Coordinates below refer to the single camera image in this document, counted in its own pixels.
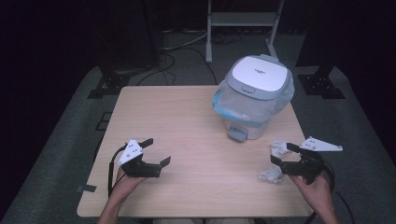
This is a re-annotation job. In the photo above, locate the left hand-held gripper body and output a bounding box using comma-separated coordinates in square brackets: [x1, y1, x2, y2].
[117, 138, 163, 179]

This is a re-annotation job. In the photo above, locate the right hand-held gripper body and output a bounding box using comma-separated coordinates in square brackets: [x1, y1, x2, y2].
[279, 135, 344, 185]

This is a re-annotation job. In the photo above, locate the white tissue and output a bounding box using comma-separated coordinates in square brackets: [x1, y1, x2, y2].
[257, 165, 285, 184]
[270, 139, 292, 160]

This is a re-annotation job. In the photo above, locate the clear plastic bin liner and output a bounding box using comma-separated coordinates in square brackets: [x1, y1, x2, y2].
[212, 73, 295, 127]

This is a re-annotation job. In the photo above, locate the white pedal bin grey lid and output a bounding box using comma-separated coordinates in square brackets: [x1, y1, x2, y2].
[212, 54, 295, 144]

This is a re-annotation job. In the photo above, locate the person's left hand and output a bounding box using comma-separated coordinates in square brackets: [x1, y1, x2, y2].
[110, 167, 148, 200]

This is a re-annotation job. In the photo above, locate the person's right hand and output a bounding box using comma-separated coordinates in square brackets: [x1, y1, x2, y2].
[289, 172, 334, 216]

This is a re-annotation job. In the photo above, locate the black floor outlet plate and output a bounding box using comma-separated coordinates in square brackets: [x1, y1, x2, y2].
[94, 111, 114, 132]

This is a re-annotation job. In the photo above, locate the grey tape strip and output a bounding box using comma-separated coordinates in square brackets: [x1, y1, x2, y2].
[77, 184, 98, 194]

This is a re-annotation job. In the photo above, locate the white metal stand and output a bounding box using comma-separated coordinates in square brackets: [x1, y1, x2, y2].
[205, 0, 286, 64]

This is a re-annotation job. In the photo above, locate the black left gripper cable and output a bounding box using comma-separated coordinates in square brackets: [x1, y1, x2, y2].
[106, 143, 129, 199]

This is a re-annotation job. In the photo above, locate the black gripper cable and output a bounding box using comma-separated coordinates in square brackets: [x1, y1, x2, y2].
[106, 143, 129, 199]
[306, 161, 356, 224]

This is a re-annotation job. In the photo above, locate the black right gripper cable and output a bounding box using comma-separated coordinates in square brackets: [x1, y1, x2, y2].
[306, 161, 356, 224]

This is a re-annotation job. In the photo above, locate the black floor cable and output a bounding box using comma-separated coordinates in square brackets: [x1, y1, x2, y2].
[136, 52, 177, 87]

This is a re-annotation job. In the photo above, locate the white floor cable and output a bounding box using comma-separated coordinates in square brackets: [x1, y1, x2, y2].
[162, 30, 209, 52]

